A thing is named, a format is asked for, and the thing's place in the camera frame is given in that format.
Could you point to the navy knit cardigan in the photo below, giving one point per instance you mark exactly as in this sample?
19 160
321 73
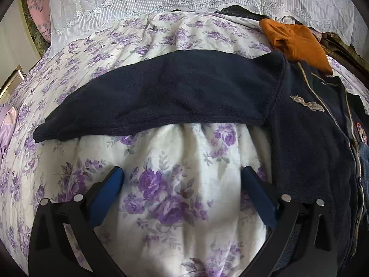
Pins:
187 92

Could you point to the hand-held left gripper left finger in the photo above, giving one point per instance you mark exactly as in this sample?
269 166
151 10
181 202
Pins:
108 192

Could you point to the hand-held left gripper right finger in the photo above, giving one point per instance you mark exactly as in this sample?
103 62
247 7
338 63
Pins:
258 193

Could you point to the lilac satin cloth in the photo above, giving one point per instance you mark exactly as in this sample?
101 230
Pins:
7 127

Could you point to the blue denim garment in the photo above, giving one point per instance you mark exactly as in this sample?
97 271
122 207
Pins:
364 161

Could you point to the dark brown woven mat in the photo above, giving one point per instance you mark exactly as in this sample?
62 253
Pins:
340 43

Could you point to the orange folded sweater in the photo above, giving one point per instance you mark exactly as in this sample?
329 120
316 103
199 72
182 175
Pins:
297 43

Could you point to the purple floral bedsheet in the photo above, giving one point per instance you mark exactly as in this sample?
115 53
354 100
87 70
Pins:
178 207

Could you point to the pink floral cloth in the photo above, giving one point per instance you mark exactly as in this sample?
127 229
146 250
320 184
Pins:
37 5

